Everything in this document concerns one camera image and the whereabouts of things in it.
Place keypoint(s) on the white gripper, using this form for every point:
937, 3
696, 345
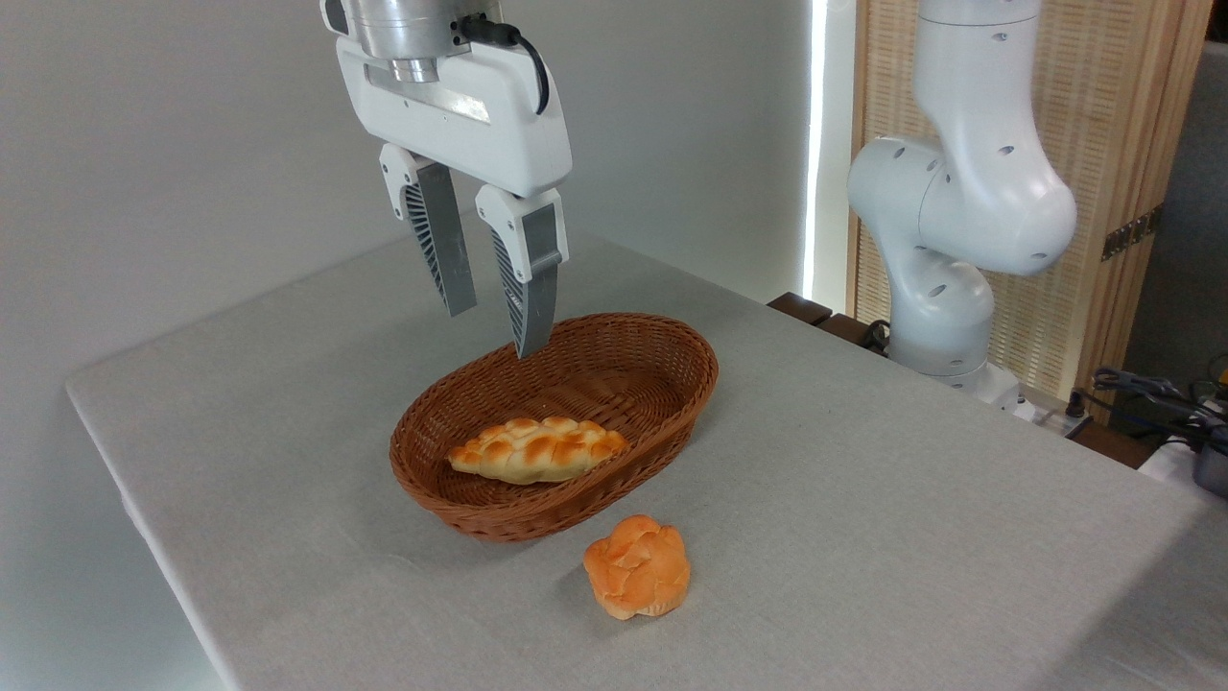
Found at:
480, 120

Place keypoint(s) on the black screen hinge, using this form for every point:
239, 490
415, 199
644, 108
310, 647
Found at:
1132, 233

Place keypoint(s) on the dark brown wooden furniture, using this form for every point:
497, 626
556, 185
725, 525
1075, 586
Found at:
815, 315

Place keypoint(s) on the long braided bread loaf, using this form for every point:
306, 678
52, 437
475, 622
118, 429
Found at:
537, 449

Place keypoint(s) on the round orange bread roll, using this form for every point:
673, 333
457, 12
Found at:
638, 568

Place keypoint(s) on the grey table cloth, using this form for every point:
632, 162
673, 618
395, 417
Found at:
863, 499

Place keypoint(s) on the bamboo folding screen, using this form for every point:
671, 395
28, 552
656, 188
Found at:
1113, 125

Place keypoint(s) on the brown oval wicker basket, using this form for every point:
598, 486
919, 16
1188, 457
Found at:
633, 374

